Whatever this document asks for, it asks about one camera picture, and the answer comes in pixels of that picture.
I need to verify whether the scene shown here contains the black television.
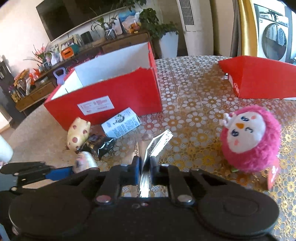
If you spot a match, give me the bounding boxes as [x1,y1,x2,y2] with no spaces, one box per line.
[36,0,123,43]

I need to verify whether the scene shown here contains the white blue small carton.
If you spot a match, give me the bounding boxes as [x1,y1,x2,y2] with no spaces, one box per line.
[101,108,141,138]

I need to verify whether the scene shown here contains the framed photo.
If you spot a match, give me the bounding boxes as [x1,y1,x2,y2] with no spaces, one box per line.
[58,36,76,52]

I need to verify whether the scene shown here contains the cartoon face egg toy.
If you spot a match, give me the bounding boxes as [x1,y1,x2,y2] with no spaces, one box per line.
[72,151,98,173]

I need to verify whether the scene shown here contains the black snack packet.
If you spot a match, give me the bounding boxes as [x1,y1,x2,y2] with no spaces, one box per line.
[76,135,117,160]

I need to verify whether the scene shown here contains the wooden tv sideboard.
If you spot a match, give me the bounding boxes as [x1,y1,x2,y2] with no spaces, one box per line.
[16,31,151,112]

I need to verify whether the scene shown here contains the red box lid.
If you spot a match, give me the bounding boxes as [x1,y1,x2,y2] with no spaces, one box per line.
[218,56,296,100]

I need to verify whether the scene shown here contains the red cardboard box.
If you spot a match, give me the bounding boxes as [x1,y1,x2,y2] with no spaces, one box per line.
[44,42,162,130]

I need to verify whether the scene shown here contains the white washing machine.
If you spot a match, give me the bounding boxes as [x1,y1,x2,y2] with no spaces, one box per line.
[253,2,289,62]

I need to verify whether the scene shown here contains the silver foil snack bag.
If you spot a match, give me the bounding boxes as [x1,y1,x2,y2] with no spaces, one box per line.
[137,130,173,198]

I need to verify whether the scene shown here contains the snack bags on sideboard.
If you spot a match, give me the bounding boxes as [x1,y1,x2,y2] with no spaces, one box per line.
[118,9,142,34]

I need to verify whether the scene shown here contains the glass vase with plant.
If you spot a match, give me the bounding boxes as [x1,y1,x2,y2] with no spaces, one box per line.
[90,9,118,40]

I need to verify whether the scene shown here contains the purple kettlebell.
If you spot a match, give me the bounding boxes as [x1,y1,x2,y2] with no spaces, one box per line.
[53,67,67,85]

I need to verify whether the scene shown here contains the yellow curtain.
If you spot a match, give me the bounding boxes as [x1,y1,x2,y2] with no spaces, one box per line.
[238,0,258,57]

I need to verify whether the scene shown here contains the red flower arrangement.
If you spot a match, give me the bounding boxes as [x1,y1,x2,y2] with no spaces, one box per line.
[24,42,53,70]

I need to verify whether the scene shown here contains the pink plush bird toy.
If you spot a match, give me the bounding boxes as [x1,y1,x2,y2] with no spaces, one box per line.
[219,105,281,173]

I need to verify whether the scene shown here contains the orange box on sideboard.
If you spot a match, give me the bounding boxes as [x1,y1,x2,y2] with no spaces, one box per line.
[61,46,75,60]

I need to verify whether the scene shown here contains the white planter green plant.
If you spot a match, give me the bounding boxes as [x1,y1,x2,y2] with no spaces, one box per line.
[139,8,179,58]

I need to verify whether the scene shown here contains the white tower air conditioner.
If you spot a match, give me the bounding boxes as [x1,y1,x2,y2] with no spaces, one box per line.
[177,0,214,56]

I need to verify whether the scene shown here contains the black speaker box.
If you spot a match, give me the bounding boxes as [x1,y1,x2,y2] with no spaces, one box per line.
[80,31,93,45]

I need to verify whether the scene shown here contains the spotted cream pig toy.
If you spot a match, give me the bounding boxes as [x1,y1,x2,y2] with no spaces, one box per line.
[67,117,91,152]

